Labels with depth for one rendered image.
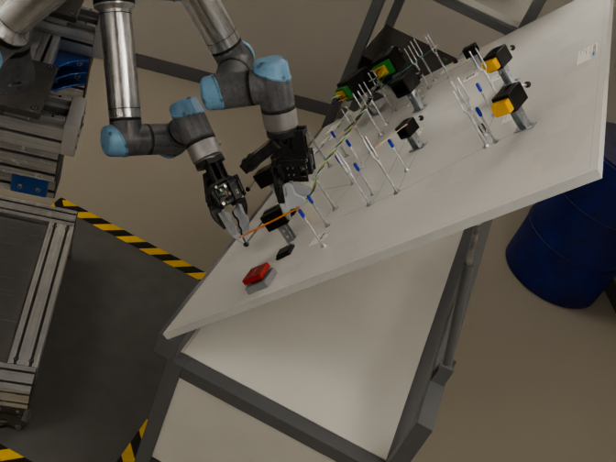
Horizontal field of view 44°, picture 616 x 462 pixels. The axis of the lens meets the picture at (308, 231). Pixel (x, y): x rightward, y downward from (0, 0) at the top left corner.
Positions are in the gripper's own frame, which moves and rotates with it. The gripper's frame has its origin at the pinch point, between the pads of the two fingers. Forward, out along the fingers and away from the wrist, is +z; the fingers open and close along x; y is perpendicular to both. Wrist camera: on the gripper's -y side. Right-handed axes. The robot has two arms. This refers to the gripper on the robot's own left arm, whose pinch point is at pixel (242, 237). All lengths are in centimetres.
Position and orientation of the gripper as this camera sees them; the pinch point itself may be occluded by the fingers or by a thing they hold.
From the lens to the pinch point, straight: 185.1
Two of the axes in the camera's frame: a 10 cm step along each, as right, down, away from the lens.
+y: 2.8, -1.5, -9.5
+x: 8.7, -3.9, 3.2
